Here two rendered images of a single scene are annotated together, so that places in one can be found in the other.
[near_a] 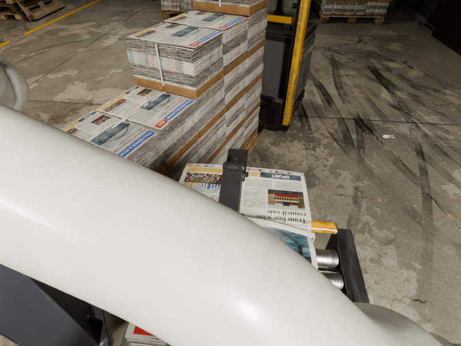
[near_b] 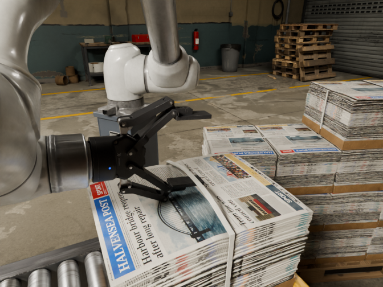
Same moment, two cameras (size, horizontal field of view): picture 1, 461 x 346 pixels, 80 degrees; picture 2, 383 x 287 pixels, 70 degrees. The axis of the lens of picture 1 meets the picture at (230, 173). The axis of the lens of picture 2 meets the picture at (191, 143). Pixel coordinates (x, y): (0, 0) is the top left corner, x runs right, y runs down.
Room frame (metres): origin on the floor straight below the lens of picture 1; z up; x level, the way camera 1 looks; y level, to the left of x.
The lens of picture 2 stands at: (0.05, -0.41, 1.36)
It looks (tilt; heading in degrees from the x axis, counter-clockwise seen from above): 24 degrees down; 58
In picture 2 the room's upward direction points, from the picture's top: straight up
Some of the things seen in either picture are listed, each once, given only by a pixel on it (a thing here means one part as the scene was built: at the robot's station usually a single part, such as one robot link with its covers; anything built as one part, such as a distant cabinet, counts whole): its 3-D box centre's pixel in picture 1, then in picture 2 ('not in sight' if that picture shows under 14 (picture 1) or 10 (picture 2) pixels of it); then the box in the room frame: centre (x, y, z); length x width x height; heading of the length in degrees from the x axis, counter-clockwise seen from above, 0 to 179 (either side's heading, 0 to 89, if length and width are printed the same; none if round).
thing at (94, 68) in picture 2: not in sight; (122, 57); (2.32, 6.38, 0.55); 1.80 x 0.70 x 1.09; 174
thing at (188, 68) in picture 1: (177, 59); (350, 112); (1.40, 0.27, 0.95); 0.38 x 0.29 x 0.23; 64
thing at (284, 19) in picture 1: (259, 16); not in sight; (2.35, -0.22, 0.92); 0.57 x 0.01 x 0.05; 63
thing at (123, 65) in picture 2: not in sight; (125, 70); (0.44, 0.73, 1.17); 0.18 x 0.16 x 0.22; 146
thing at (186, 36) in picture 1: (176, 33); (359, 89); (1.40, 0.26, 1.06); 0.37 x 0.29 x 0.01; 64
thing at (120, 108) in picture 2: not in sight; (123, 103); (0.41, 0.73, 1.03); 0.22 x 0.18 x 0.06; 29
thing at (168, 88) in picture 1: (180, 76); (346, 128); (1.40, 0.27, 0.86); 0.38 x 0.29 x 0.04; 64
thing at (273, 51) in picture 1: (268, 68); not in sight; (2.65, -0.37, 0.40); 0.69 x 0.55 x 0.80; 63
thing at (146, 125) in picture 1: (176, 155); (306, 203); (1.29, 0.33, 0.42); 1.17 x 0.39 x 0.83; 153
